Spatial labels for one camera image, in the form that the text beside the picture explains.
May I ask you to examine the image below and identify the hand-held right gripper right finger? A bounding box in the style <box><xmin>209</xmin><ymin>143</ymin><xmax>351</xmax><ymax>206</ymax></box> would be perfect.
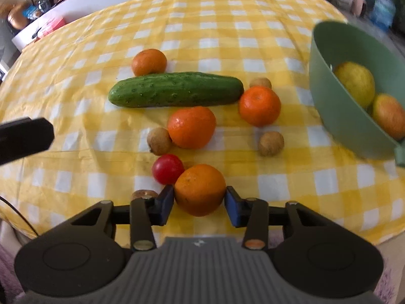
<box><xmin>224</xmin><ymin>186</ymin><xmax>336</xmax><ymax>251</ymax></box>

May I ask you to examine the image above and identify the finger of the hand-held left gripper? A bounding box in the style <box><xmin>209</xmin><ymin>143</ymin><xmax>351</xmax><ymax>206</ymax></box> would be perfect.
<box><xmin>0</xmin><ymin>117</ymin><xmax>55</xmax><ymax>166</ymax></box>

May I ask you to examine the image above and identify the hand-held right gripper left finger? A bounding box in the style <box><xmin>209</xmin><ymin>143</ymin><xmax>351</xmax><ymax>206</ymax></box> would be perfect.
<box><xmin>67</xmin><ymin>185</ymin><xmax>175</xmax><ymax>253</ymax></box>

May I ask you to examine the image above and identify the tangerine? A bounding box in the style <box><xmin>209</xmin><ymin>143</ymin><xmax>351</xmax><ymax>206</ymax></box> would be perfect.
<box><xmin>174</xmin><ymin>164</ymin><xmax>227</xmax><ymax>217</ymax></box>
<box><xmin>167</xmin><ymin>106</ymin><xmax>217</xmax><ymax>150</ymax></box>
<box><xmin>132</xmin><ymin>48</ymin><xmax>168</xmax><ymax>77</ymax></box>
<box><xmin>238</xmin><ymin>85</ymin><xmax>282</xmax><ymax>127</ymax></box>

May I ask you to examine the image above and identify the green plastic bowl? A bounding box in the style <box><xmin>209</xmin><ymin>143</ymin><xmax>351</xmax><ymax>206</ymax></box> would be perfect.
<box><xmin>308</xmin><ymin>21</ymin><xmax>405</xmax><ymax>167</ymax></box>

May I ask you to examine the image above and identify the brown longan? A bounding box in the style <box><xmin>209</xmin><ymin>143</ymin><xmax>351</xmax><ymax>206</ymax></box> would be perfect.
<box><xmin>147</xmin><ymin>127</ymin><xmax>173</xmax><ymax>156</ymax></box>
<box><xmin>249</xmin><ymin>78</ymin><xmax>273</xmax><ymax>90</ymax></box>
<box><xmin>131</xmin><ymin>189</ymin><xmax>159</xmax><ymax>201</ymax></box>
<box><xmin>258</xmin><ymin>131</ymin><xmax>285</xmax><ymax>157</ymax></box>

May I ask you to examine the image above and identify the red cherry tomato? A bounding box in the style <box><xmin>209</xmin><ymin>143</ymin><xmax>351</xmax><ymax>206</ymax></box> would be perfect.
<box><xmin>151</xmin><ymin>154</ymin><xmax>185</xmax><ymax>185</ymax></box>

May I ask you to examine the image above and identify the pink packet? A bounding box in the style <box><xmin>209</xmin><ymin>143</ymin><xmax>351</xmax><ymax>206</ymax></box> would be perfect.
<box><xmin>33</xmin><ymin>17</ymin><xmax>67</xmax><ymax>40</ymax></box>

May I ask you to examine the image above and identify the green cucumber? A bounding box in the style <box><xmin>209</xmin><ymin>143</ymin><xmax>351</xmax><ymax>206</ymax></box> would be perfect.
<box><xmin>108</xmin><ymin>72</ymin><xmax>245</xmax><ymax>108</ymax></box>

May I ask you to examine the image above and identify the copper round vase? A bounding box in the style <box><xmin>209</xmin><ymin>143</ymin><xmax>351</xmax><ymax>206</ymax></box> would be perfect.
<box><xmin>6</xmin><ymin>3</ymin><xmax>32</xmax><ymax>32</ymax></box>

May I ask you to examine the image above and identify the pink blanket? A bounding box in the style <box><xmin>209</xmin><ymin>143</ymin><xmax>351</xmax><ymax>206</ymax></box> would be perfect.
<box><xmin>0</xmin><ymin>218</ymin><xmax>42</xmax><ymax>304</ymax></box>

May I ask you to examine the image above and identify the blue packet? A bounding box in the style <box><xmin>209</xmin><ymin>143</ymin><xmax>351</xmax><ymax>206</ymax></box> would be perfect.
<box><xmin>22</xmin><ymin>5</ymin><xmax>42</xmax><ymax>20</ymax></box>

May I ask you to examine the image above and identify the yellow green pear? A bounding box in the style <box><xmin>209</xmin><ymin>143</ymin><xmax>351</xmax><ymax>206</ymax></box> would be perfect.
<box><xmin>334</xmin><ymin>62</ymin><xmax>376</xmax><ymax>110</ymax></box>

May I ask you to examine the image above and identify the yellowish orange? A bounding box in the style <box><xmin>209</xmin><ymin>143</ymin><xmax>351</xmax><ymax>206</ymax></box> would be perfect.
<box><xmin>372</xmin><ymin>93</ymin><xmax>405</xmax><ymax>140</ymax></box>

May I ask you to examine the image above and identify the yellow checked tablecloth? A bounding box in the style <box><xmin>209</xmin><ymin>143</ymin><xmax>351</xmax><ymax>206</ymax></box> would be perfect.
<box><xmin>0</xmin><ymin>0</ymin><xmax>405</xmax><ymax>246</ymax></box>

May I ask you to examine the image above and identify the blue water jug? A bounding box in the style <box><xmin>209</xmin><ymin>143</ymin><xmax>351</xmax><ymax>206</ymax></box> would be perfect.
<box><xmin>369</xmin><ymin>0</ymin><xmax>396</xmax><ymax>32</ymax></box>

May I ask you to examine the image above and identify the black cable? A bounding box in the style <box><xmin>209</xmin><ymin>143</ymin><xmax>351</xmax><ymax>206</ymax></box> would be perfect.
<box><xmin>0</xmin><ymin>196</ymin><xmax>40</xmax><ymax>238</ymax></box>

